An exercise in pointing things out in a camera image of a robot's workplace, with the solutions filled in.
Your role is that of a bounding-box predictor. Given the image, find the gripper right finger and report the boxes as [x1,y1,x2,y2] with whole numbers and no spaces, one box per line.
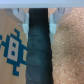
[48,7,73,36]

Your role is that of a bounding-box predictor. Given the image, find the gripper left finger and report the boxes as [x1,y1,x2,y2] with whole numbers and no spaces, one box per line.
[4,8,31,36]

